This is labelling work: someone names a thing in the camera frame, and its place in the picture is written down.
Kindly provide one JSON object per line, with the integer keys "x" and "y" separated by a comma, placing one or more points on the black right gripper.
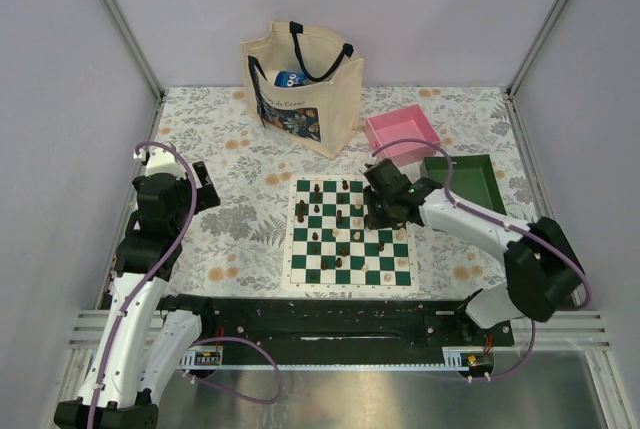
{"x": 373, "y": 221}

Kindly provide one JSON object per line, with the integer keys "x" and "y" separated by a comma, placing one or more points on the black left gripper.
{"x": 205, "y": 196}

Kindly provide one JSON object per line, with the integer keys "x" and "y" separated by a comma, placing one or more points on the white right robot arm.
{"x": 541, "y": 268}

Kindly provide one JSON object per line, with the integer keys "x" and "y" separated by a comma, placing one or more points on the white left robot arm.
{"x": 125, "y": 382}

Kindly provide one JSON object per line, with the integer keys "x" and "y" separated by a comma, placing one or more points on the green white chess board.
{"x": 334, "y": 242}

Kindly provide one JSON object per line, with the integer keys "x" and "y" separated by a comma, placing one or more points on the floral table cloth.
{"x": 237, "y": 249}

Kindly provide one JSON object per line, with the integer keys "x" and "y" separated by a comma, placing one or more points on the pink plastic box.
{"x": 411, "y": 131}

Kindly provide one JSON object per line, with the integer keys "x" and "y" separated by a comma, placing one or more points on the green plastic box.
{"x": 473, "y": 179}

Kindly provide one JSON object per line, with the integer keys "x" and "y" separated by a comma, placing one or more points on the beige canvas tote bag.
{"x": 323, "y": 113}

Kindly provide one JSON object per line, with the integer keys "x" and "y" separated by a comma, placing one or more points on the blue white bottle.
{"x": 290, "y": 79}

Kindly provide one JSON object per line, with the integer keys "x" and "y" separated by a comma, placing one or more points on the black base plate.
{"x": 329, "y": 332}

